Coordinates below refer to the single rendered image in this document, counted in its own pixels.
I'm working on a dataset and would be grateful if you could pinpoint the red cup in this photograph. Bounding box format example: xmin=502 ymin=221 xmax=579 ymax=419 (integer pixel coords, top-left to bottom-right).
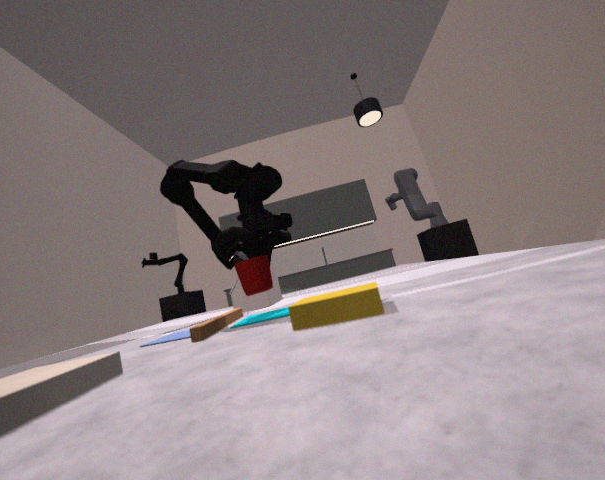
xmin=234 ymin=255 xmax=273 ymax=296

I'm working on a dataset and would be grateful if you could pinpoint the yellow rectangular block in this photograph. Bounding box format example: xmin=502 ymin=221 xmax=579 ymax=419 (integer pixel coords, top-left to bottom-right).
xmin=288 ymin=282 xmax=385 ymax=331

